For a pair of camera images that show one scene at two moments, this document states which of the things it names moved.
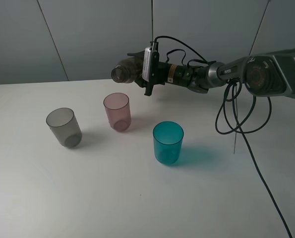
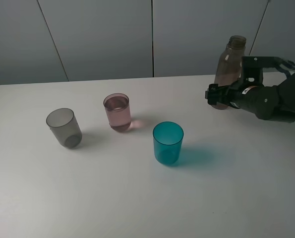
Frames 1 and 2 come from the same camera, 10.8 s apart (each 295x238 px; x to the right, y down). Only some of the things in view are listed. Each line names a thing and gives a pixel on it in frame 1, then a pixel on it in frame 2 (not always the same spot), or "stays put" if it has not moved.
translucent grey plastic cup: [62, 121] stays put
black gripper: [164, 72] -> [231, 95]
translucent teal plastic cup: [168, 139] stays put
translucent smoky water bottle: [128, 70] -> [228, 69]
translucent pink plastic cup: [118, 111] stays put
